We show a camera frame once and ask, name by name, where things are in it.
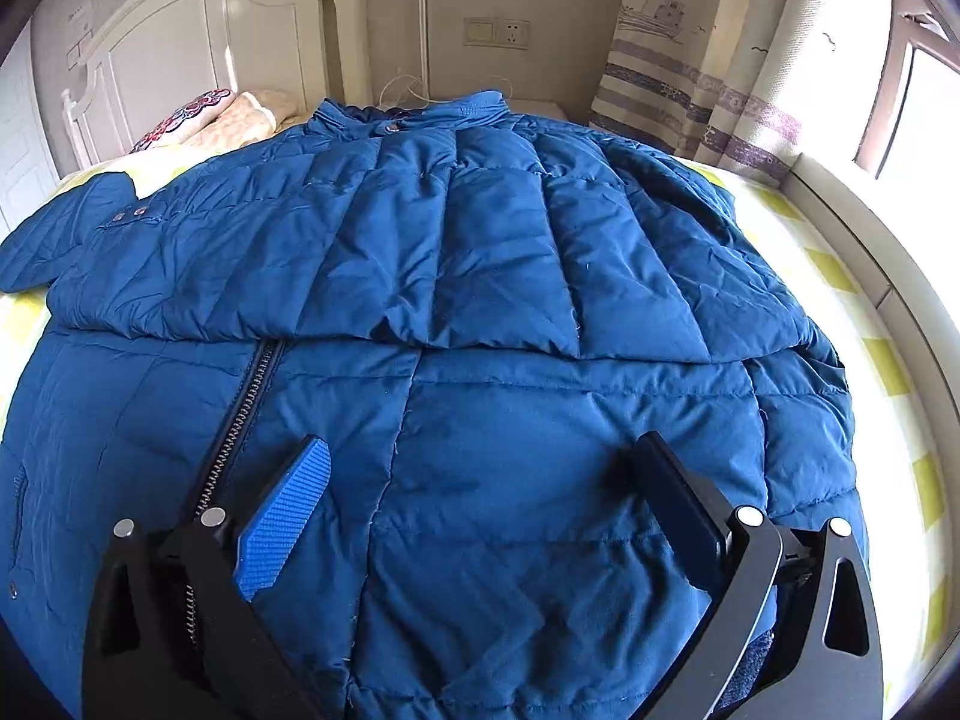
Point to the white wooden headboard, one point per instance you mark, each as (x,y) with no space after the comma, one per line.
(187,52)

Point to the brown window frame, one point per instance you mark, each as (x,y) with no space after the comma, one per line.
(896,52)

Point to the printed striped curtain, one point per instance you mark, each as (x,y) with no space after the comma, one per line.
(675,52)

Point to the red embroidered pillow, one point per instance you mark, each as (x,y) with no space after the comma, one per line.
(187,116)

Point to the silver metal pole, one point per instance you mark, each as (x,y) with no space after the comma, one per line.
(424,15)

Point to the white door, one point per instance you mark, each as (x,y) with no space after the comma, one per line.
(22,150)

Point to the beige quilted pillow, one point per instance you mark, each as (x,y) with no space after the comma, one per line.
(255,116)

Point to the beige window ledge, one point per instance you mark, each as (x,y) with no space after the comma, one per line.
(885,255)

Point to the beige wall socket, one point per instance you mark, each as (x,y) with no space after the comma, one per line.
(495,31)

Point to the yellow checkered bedsheet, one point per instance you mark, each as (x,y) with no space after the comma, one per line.
(825,270)

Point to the blue puffer jacket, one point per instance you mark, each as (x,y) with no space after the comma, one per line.
(450,277)

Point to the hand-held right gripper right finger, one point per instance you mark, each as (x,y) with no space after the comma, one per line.
(686,510)

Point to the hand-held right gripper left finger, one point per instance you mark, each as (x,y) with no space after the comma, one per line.
(289,510)

